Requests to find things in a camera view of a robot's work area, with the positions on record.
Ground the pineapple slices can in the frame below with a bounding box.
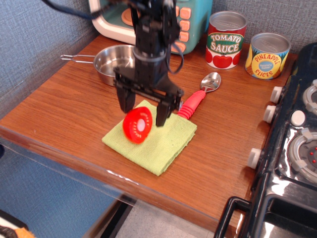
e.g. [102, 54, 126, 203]
[245, 32, 291, 80]

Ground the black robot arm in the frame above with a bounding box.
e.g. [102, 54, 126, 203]
[114, 0, 184, 127]

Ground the red handled metal spoon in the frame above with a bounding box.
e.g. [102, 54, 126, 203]
[177, 72, 221, 119]

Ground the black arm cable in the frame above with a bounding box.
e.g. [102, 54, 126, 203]
[41, 0, 185, 75]

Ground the black toy stove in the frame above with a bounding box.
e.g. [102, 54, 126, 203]
[214, 43, 317, 238]

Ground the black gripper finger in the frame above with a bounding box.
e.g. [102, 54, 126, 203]
[116, 86, 136, 113]
[156, 98, 175, 127]

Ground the tomato sauce can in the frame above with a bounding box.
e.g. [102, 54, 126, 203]
[205, 11, 247, 69]

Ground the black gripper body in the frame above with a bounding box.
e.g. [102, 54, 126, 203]
[114, 48, 184, 110]

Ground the green folded towel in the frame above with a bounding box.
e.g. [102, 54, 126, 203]
[102, 114, 197, 176]

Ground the teal toy microwave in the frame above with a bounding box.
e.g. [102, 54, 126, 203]
[92, 0, 212, 55]

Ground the small steel pot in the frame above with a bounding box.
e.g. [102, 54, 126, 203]
[60, 45, 134, 86]

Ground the red toy tomato half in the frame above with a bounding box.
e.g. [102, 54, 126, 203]
[122, 107, 153, 144]

